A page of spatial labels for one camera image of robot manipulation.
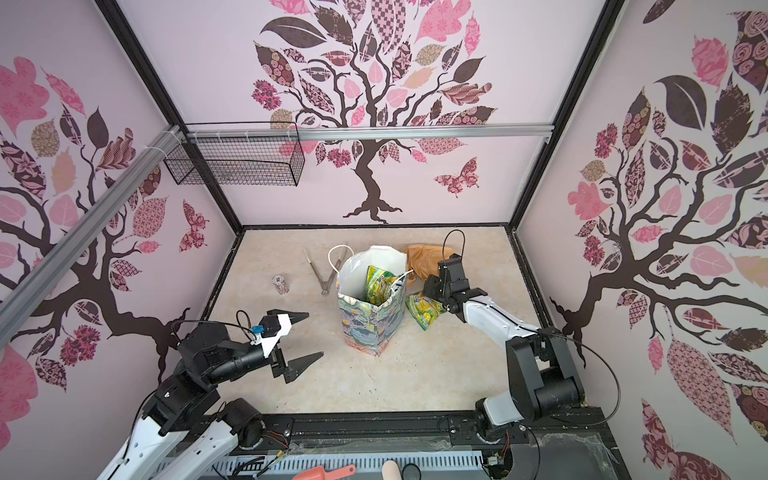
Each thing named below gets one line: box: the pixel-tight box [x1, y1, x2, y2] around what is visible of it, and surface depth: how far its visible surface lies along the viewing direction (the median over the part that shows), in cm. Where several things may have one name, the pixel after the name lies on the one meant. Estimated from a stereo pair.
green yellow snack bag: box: [405, 293, 447, 331], surface depth 94 cm
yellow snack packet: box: [365, 266, 398, 306], surface depth 91 cm
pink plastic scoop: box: [292, 465, 356, 480], surface depth 68 cm
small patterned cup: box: [272, 274, 290, 295], surface depth 100 cm
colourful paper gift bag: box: [337, 245, 407, 356], surface depth 84 cm
